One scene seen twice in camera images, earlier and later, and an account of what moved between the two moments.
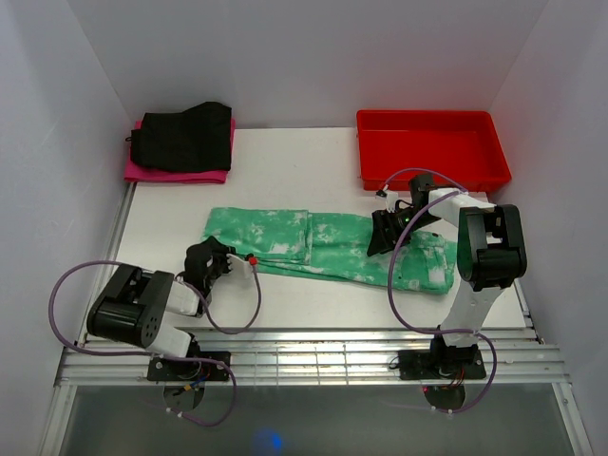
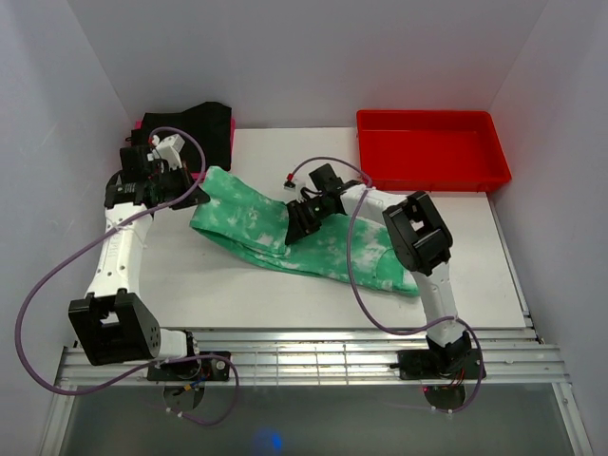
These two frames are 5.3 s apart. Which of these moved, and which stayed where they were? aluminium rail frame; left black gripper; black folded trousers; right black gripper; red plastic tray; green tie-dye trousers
Moved: right black gripper; green tie-dye trousers; left black gripper
Stayed: red plastic tray; black folded trousers; aluminium rail frame
